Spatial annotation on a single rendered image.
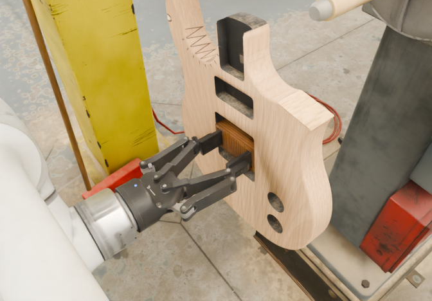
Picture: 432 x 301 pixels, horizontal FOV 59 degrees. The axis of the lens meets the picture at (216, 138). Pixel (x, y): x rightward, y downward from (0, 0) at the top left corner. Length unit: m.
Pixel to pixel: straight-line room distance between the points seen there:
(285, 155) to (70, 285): 0.35
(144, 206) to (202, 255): 1.11
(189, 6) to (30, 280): 0.47
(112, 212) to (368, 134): 0.75
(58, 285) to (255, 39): 0.37
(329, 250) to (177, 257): 0.62
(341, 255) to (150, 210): 0.93
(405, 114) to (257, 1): 2.28
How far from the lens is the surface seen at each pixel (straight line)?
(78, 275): 0.30
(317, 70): 2.49
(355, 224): 1.35
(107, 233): 0.54
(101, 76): 1.49
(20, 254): 0.31
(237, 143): 0.63
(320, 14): 0.49
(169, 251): 1.66
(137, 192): 0.55
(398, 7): 0.72
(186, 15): 0.64
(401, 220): 1.17
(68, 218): 0.54
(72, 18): 1.34
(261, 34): 0.52
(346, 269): 1.37
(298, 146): 0.51
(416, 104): 0.97
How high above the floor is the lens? 1.49
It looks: 49 degrees down
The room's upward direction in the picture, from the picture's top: straight up
